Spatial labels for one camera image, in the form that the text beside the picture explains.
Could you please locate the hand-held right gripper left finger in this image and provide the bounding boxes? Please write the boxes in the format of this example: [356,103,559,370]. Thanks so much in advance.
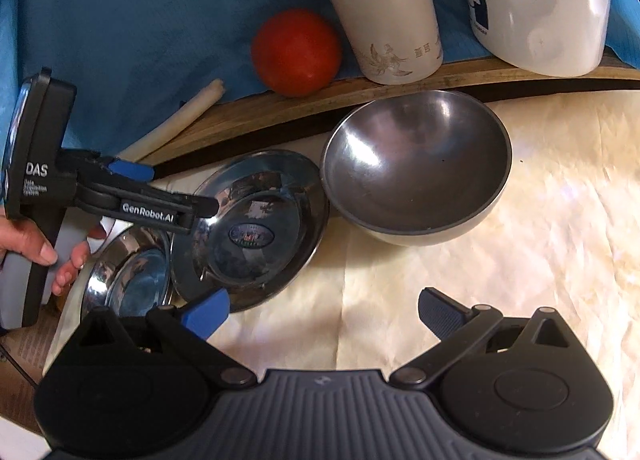
[75,289,259,388]

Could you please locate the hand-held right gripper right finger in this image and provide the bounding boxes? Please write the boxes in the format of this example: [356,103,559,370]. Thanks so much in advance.
[389,287,576,388]

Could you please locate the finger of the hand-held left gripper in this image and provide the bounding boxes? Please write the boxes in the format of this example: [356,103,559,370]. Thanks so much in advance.
[60,147,157,187]
[75,184,220,237]

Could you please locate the plain steel plate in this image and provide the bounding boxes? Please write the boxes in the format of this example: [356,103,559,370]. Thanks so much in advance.
[82,225,176,322]

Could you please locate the steel plate with sticker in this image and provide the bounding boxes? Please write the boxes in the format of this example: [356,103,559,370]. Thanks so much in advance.
[170,149,331,313]

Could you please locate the large steel bowl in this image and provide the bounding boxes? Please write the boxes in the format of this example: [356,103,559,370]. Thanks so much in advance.
[320,89,513,247]

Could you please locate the person's left hand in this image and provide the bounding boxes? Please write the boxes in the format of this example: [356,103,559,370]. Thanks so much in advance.
[0,210,108,297]

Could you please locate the blue cloth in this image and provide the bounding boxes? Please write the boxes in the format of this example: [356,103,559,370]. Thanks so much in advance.
[0,0,640,156]

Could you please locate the wooden board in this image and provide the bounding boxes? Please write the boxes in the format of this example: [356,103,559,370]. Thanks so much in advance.
[145,48,640,167]

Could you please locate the red ball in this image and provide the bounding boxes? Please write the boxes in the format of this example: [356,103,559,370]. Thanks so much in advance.
[251,9,343,98]

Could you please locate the white thermos flask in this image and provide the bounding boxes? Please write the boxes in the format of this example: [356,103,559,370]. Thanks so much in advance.
[315,0,444,86]

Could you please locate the white plastic jug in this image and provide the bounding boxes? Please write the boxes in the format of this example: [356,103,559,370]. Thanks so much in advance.
[457,0,612,77]

